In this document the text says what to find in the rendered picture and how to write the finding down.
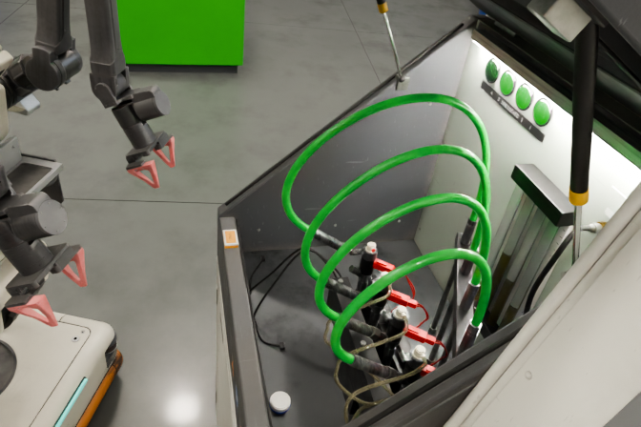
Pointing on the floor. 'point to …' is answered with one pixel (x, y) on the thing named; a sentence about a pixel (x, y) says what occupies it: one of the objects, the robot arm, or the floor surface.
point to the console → (572, 342)
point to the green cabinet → (181, 8)
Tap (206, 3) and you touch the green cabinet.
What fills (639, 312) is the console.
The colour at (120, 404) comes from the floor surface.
